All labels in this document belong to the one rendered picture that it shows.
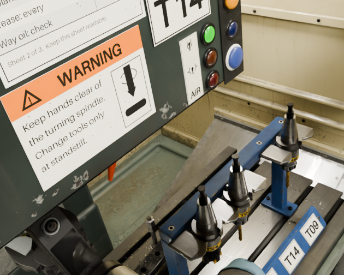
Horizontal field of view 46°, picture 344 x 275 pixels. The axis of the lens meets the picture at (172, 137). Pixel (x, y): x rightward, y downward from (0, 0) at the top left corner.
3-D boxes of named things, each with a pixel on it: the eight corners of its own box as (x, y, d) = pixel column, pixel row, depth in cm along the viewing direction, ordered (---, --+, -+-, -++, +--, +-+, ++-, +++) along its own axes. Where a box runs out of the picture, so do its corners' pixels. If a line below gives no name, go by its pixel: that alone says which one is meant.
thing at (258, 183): (271, 181, 91) (271, 179, 90) (259, 196, 88) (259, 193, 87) (245, 170, 95) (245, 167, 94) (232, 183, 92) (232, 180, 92)
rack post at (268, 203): (298, 207, 123) (302, 130, 106) (289, 218, 120) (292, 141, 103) (269, 194, 129) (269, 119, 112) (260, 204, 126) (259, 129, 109)
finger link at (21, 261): (0, 261, 58) (49, 280, 54) (-4, 255, 57) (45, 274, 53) (22, 235, 61) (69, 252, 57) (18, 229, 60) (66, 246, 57)
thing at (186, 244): (212, 246, 79) (212, 244, 79) (195, 265, 76) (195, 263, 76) (185, 230, 83) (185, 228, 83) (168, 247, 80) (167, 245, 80)
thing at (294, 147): (285, 136, 104) (286, 128, 103) (306, 144, 100) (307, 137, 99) (271, 148, 101) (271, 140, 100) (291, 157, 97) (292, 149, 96)
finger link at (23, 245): (-7, 260, 63) (40, 279, 60) (-22, 237, 59) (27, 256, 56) (7, 244, 65) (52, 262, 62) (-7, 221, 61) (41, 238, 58)
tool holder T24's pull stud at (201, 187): (203, 196, 79) (201, 183, 76) (209, 200, 77) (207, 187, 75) (197, 201, 78) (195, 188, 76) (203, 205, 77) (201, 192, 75)
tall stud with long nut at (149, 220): (162, 245, 119) (155, 216, 112) (156, 251, 118) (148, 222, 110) (156, 240, 121) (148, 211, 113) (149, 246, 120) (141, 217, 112)
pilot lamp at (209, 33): (217, 39, 50) (215, 22, 48) (206, 46, 49) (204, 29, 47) (213, 38, 50) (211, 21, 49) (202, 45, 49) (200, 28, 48)
